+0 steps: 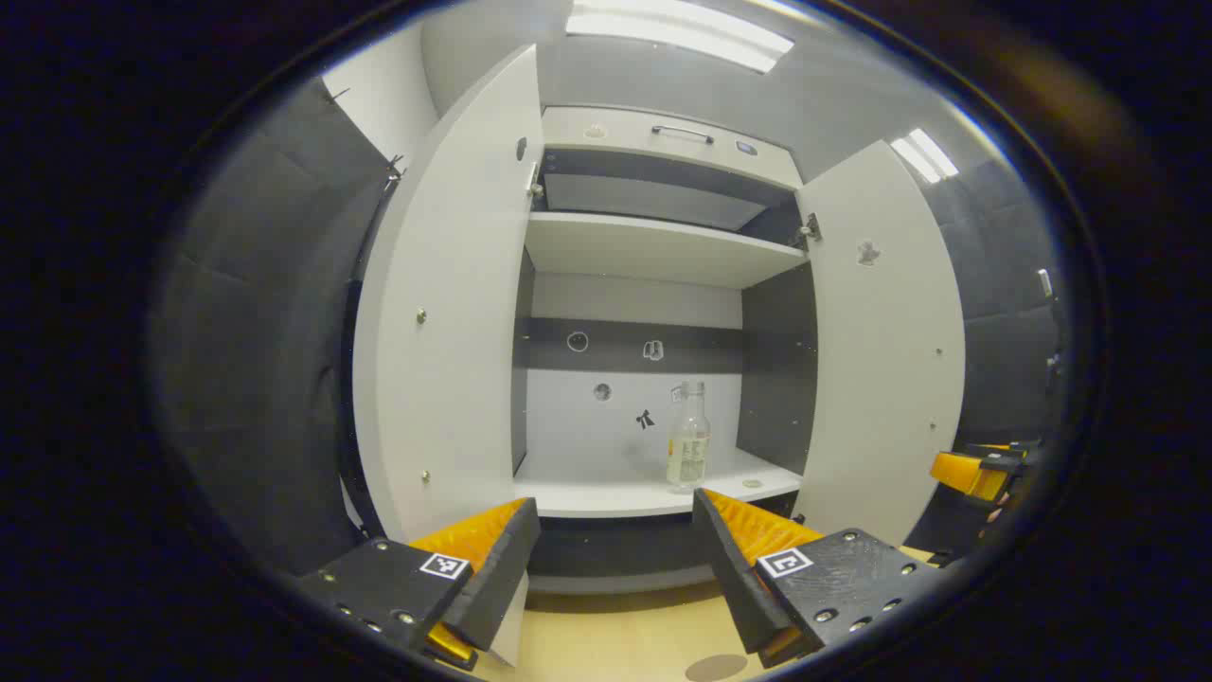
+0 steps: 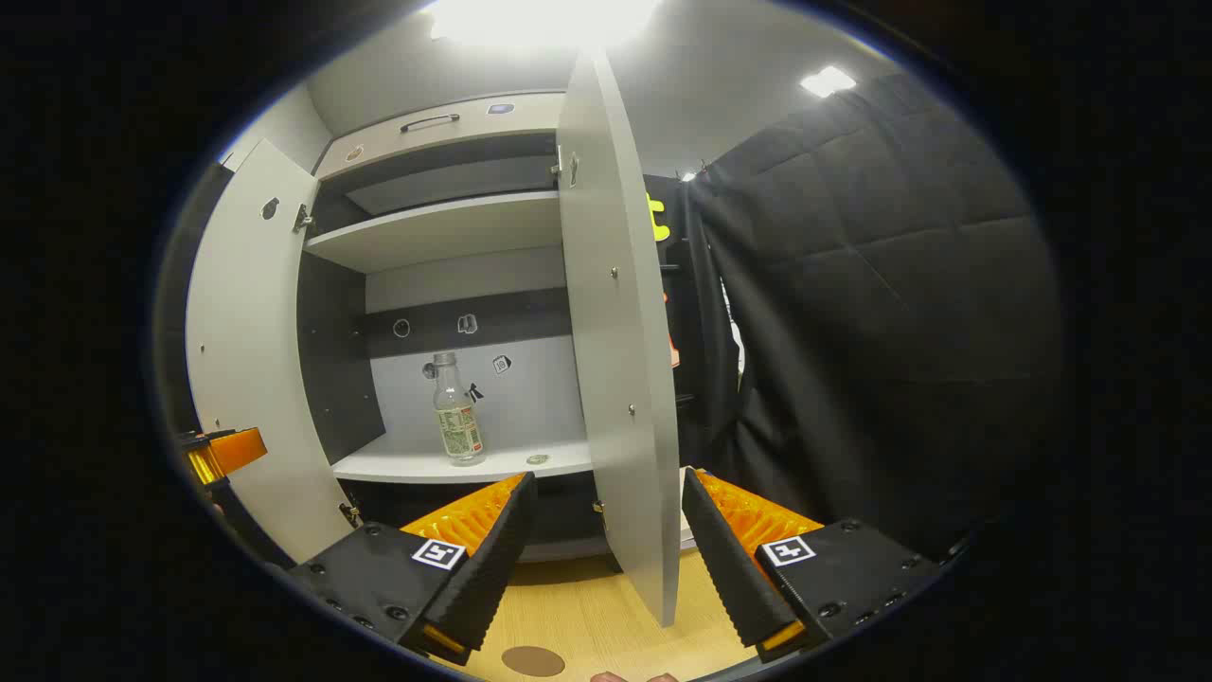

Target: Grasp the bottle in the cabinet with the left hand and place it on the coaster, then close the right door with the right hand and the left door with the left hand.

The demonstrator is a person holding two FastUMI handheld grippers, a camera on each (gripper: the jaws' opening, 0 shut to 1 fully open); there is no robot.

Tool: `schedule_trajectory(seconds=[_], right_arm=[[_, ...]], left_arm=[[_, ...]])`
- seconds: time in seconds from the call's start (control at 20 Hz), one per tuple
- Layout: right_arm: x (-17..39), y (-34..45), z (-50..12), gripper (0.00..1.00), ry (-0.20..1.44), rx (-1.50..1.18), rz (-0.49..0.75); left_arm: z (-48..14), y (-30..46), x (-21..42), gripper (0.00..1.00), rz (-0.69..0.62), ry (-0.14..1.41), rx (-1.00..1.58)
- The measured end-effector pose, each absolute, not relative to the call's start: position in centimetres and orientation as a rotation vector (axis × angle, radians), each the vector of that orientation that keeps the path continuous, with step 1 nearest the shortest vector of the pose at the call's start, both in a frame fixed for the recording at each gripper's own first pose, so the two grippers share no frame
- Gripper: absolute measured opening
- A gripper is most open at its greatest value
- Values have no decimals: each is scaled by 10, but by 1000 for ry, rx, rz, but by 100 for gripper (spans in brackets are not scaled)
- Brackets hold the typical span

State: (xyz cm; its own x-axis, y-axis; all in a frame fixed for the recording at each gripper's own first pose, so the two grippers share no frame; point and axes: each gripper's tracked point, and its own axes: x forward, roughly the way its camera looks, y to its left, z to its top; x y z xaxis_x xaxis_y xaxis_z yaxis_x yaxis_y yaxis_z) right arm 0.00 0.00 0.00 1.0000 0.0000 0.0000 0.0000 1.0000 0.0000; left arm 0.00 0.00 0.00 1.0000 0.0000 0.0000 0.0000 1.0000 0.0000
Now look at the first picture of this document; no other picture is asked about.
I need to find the white and grey cabinet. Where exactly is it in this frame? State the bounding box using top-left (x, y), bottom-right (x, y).
top-left (352, 43), bottom-right (967, 664)

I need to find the clear glass bottle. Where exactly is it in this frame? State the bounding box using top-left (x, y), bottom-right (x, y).
top-left (666, 381), bottom-right (711, 491)

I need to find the white cabinet shelf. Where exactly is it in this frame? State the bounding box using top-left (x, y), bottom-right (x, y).
top-left (524, 210), bottom-right (808, 290)

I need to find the tripod with small device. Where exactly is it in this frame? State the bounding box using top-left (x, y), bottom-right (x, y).
top-left (1036, 268), bottom-right (1063, 391)

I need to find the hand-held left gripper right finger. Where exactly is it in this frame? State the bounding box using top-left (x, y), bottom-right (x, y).
top-left (691, 488), bottom-right (948, 669)

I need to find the small ceiling light panel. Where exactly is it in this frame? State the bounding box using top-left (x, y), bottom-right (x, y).
top-left (890, 128), bottom-right (959, 184)

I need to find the black quilted cloth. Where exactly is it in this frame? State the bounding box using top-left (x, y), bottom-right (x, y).
top-left (904, 156), bottom-right (1066, 560)
top-left (151, 81), bottom-right (403, 574)

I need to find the white cabinet door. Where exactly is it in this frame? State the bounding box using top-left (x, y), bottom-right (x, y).
top-left (793, 140), bottom-right (967, 548)
top-left (352, 43), bottom-right (545, 664)

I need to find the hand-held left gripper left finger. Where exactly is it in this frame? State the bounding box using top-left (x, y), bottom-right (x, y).
top-left (295, 496), bottom-right (543, 673)

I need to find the white cabinet drawer front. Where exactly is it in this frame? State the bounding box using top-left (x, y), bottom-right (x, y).
top-left (542, 106), bottom-right (804, 188)

